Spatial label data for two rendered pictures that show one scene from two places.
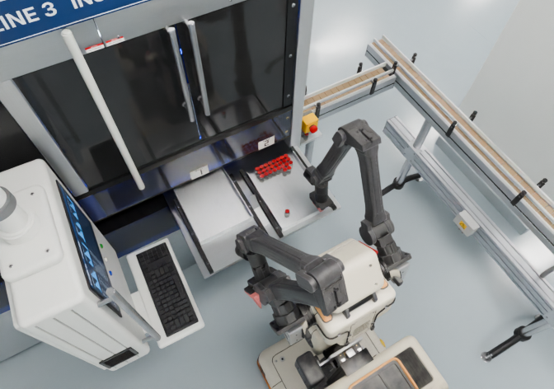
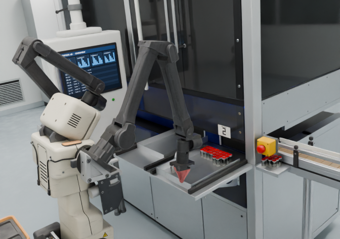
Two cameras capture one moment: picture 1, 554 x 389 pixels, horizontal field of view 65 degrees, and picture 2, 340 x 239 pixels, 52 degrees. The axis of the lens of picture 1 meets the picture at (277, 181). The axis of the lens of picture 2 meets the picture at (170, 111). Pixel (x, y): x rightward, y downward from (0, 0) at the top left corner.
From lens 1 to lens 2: 2.01 m
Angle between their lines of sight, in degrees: 71
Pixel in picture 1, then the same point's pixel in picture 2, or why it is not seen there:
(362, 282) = (55, 110)
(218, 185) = not seen: hidden behind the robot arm
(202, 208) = (166, 142)
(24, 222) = (75, 21)
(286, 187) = (201, 167)
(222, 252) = (133, 155)
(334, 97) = (327, 163)
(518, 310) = not seen: outside the picture
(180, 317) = not seen: hidden behind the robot
